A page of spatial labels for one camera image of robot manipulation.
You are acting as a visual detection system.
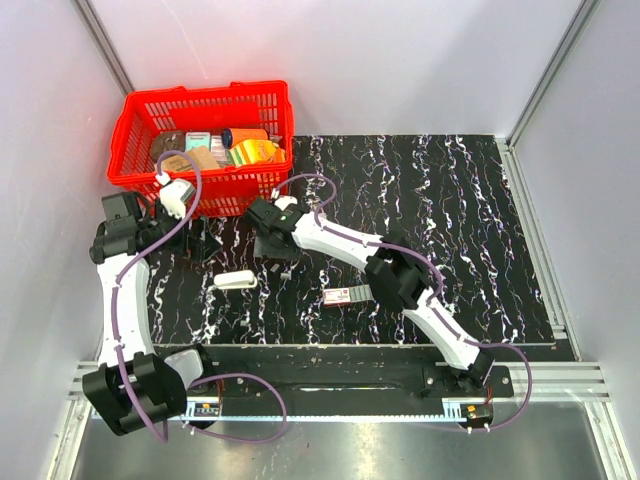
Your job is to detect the teal white box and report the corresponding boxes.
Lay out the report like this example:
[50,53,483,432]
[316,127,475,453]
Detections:
[185,132,211,151]

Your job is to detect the yellow orange snack box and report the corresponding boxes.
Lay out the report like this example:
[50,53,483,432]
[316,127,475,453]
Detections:
[229,139,286,166]

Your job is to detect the red plastic shopping basket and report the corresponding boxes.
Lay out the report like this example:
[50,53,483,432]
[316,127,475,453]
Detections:
[106,80,295,217]

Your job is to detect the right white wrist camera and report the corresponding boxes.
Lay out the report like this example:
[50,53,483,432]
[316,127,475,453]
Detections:
[274,196,298,211]

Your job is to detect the red white staple box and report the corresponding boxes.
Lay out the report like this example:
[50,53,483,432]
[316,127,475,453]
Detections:
[323,284,374,306]

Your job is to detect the aluminium frame rail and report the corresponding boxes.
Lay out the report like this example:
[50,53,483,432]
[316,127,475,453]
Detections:
[64,360,614,404]

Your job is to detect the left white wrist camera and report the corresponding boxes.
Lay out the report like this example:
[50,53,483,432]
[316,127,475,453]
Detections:
[156,172,196,220]

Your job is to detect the orange bottle blue cap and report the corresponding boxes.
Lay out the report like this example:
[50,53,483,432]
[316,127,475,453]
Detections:
[221,128,270,149]

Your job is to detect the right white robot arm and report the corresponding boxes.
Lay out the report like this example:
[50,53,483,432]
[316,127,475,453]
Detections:
[244,197,494,396]

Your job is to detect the pink white small box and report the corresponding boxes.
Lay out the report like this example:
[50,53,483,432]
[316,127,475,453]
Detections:
[210,135,231,165]

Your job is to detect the brown round cookie pack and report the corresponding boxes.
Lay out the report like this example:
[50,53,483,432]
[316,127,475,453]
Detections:
[149,130,186,162]

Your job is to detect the brown cardboard box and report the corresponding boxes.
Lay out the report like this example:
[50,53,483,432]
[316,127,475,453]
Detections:
[162,146,220,172]

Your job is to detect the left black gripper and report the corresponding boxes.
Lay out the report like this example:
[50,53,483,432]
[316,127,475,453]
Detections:
[141,198,221,263]

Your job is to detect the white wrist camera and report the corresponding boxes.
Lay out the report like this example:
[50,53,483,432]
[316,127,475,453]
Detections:
[156,172,196,220]
[274,196,298,211]

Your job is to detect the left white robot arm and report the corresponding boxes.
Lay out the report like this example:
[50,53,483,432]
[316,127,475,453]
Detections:
[82,190,217,440]

